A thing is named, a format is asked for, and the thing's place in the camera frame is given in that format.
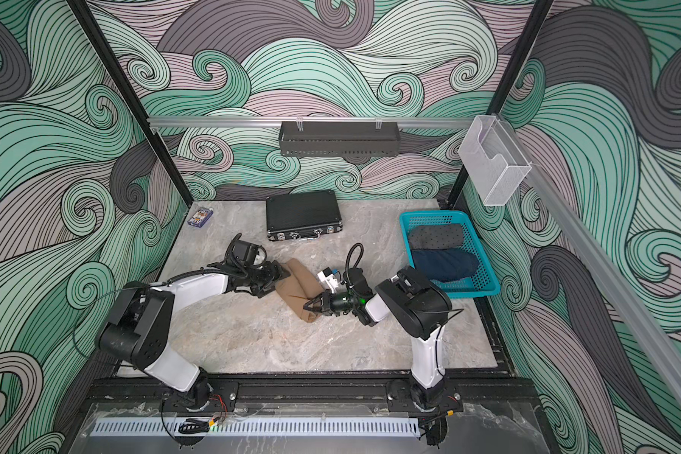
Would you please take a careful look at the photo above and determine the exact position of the teal plastic basket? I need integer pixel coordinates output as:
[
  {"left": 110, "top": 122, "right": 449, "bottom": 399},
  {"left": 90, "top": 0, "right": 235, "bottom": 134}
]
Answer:
[{"left": 399, "top": 210, "right": 501, "bottom": 299}]

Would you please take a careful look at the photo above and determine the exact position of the clear mesh wall holder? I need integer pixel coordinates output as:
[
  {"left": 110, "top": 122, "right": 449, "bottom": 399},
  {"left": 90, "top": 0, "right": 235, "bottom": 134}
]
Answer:
[{"left": 458, "top": 115, "right": 532, "bottom": 206}]

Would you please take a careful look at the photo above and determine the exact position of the white slotted cable duct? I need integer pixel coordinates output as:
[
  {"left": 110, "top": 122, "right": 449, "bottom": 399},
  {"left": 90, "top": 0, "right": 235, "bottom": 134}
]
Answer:
[{"left": 89, "top": 417, "right": 421, "bottom": 439}]

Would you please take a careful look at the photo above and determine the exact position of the tan brown skirt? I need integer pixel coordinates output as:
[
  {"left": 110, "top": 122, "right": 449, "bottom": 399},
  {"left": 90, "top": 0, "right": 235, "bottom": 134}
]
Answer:
[{"left": 275, "top": 258, "right": 325, "bottom": 323}]

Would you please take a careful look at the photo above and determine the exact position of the aluminium back rail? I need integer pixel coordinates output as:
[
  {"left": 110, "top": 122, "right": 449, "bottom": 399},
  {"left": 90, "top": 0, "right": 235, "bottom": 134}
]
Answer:
[{"left": 147, "top": 115, "right": 474, "bottom": 130}]

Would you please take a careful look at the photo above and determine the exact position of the purple card box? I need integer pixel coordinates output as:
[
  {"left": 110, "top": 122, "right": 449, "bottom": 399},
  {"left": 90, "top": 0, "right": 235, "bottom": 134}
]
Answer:
[{"left": 187, "top": 207, "right": 214, "bottom": 228}]

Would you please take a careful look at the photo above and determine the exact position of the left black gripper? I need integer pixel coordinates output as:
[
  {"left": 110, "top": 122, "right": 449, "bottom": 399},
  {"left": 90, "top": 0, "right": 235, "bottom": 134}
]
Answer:
[{"left": 243, "top": 260, "right": 291, "bottom": 297}]

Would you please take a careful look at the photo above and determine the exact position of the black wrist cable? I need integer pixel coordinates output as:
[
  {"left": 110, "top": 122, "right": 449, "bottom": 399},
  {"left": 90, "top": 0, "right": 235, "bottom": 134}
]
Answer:
[{"left": 344, "top": 242, "right": 367, "bottom": 285}]

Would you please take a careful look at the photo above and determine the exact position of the grey polka dot skirt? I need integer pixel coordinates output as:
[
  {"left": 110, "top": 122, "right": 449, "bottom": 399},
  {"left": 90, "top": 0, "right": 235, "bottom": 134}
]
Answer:
[{"left": 407, "top": 223, "right": 465, "bottom": 250}]

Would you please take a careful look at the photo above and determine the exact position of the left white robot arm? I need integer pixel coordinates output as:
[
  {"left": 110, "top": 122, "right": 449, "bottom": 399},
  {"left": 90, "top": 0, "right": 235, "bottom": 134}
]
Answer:
[{"left": 96, "top": 235, "right": 291, "bottom": 412}]

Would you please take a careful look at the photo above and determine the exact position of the black corner post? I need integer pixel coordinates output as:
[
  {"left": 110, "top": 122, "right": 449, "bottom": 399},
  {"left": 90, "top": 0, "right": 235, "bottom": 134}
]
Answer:
[
  {"left": 443, "top": 0, "right": 554, "bottom": 211},
  {"left": 66, "top": 0, "right": 194, "bottom": 207}
]

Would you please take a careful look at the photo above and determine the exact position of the black right corner post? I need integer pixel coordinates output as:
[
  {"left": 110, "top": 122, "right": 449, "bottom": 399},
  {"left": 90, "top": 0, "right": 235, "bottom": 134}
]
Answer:
[{"left": 443, "top": 0, "right": 554, "bottom": 211}]

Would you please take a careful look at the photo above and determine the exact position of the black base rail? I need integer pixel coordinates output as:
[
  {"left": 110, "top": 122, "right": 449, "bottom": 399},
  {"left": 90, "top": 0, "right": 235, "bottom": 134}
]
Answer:
[{"left": 87, "top": 373, "right": 538, "bottom": 412}]

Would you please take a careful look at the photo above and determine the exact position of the dark blue denim skirt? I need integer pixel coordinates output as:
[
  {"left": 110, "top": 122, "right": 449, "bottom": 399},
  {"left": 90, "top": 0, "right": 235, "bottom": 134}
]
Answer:
[{"left": 412, "top": 248, "right": 480, "bottom": 283}]

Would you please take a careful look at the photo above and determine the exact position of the black left corner post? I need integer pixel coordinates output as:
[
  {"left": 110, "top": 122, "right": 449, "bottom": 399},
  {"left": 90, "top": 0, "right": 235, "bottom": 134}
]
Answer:
[{"left": 66, "top": 0, "right": 194, "bottom": 207}]

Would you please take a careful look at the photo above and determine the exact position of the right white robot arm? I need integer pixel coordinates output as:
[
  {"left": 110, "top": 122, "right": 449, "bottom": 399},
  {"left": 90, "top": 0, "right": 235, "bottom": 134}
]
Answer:
[{"left": 304, "top": 267, "right": 453, "bottom": 410}]

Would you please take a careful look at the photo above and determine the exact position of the black hard case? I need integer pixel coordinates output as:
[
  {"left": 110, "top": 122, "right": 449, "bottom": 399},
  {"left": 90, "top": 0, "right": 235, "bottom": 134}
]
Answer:
[{"left": 265, "top": 189, "right": 344, "bottom": 241}]

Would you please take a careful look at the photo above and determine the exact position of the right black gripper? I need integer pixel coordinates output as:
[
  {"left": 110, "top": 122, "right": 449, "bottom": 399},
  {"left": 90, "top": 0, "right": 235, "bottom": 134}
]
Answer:
[{"left": 305, "top": 290, "right": 361, "bottom": 316}]

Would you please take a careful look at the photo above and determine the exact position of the aluminium side rail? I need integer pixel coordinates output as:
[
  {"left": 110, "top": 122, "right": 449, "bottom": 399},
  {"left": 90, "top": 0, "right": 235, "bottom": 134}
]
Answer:
[{"left": 498, "top": 118, "right": 681, "bottom": 408}]

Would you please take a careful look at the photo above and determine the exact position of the grey perforated wall shelf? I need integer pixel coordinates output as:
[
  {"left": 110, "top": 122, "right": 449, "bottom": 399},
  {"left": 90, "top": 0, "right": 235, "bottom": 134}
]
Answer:
[{"left": 278, "top": 122, "right": 401, "bottom": 158}]

